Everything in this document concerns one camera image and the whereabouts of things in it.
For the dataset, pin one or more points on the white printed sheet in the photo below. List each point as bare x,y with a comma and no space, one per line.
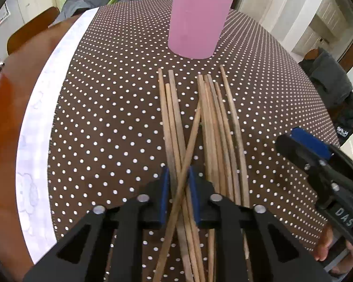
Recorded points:
47,94

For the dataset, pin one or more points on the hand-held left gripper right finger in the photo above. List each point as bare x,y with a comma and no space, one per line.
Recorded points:
194,194

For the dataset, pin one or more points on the brown polka-dot tablecloth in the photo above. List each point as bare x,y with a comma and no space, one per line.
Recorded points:
120,94

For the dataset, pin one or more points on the pink cup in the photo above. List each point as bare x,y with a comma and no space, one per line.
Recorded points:
194,26

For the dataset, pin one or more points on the white cabinets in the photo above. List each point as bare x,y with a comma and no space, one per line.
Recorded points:
320,11

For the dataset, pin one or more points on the bunch of wooden chopsticks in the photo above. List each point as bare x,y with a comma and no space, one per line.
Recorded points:
210,123

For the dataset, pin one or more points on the person's right hand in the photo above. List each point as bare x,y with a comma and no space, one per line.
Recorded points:
323,243

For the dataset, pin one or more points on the slender wooden chopstick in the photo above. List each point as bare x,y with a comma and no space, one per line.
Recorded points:
191,144

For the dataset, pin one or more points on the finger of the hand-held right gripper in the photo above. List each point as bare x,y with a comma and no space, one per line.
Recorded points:
311,142
294,152

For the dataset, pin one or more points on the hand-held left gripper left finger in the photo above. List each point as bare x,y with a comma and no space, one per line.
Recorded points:
164,194

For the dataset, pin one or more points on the brown wooden door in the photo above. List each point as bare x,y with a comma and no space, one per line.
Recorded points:
351,54

